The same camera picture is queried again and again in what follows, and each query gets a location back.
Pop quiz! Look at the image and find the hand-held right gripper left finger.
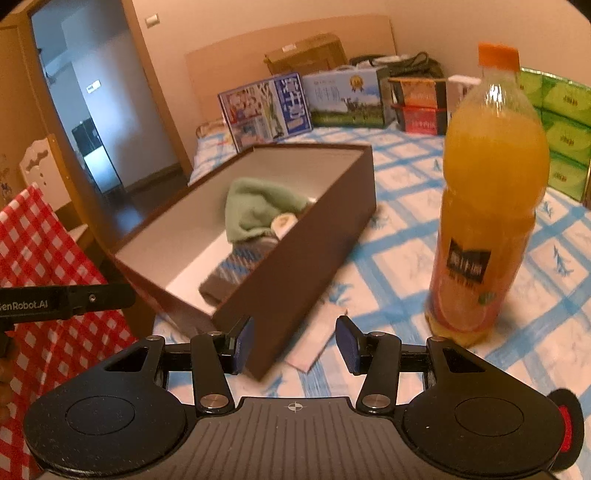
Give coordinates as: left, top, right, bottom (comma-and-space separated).
88, 316, 256, 414

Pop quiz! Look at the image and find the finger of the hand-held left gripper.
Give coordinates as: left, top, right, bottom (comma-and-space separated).
69, 282, 136, 316

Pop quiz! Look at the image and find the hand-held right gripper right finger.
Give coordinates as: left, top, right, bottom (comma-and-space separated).
335, 316, 504, 413

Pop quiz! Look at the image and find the striped brown blue sock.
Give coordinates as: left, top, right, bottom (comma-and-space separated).
199, 237, 280, 305

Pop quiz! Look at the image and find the brown shoe box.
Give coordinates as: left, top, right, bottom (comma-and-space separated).
111, 142, 377, 381

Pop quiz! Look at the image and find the pale green fuzzy sock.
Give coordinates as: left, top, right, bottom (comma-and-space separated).
225, 178, 317, 244

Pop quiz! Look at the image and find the black round pad red spot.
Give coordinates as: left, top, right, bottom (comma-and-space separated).
547, 388, 583, 472

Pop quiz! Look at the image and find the person's left hand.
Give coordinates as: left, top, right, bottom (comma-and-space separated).
0, 357, 14, 418

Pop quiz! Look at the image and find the red checked cloth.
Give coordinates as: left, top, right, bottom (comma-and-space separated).
0, 182, 139, 480

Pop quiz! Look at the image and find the blue checked tablecloth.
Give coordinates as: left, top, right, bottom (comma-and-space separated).
152, 124, 591, 416

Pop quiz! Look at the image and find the carved white chair back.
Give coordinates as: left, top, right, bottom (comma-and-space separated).
18, 134, 72, 208

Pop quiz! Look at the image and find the orange juice bottle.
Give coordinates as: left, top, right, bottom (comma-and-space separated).
427, 42, 551, 349

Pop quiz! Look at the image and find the blue milk carton box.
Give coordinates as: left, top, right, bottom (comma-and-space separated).
218, 72, 309, 154

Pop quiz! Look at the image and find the orange printed box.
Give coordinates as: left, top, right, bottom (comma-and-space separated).
389, 76, 450, 110
396, 106, 450, 136

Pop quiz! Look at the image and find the green white milk carton box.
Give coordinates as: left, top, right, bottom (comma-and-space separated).
302, 65, 391, 129

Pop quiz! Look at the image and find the wooden headboard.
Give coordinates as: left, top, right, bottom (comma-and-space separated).
185, 14, 398, 125

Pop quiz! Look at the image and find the small white box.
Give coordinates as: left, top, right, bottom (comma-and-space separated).
448, 74, 483, 100

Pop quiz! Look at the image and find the dark bag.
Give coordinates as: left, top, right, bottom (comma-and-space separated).
348, 52, 445, 78

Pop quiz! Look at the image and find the brown cardboard box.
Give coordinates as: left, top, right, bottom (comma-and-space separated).
264, 33, 348, 77

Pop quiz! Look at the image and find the stack of green tissue packs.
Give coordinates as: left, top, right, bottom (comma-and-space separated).
517, 67, 591, 201

